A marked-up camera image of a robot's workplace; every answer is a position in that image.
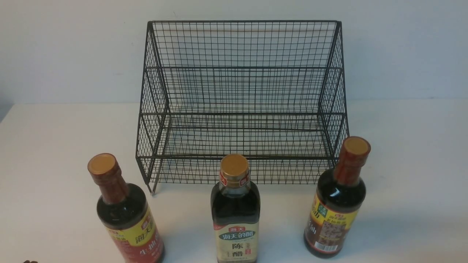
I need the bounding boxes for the soy sauce bottle yellow label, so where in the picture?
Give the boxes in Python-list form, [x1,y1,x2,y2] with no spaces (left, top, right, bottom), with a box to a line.
[303,136,371,258]

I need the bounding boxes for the vinegar bottle cream label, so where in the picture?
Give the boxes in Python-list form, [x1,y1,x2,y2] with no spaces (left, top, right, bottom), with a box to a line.
[210,154,261,263]

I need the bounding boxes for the soy sauce bottle red label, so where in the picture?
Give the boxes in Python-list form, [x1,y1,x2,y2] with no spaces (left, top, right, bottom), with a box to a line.
[87,153,165,263]

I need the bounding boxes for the black wire mesh rack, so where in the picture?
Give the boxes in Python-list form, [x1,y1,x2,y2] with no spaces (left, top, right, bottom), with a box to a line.
[135,20,349,194]

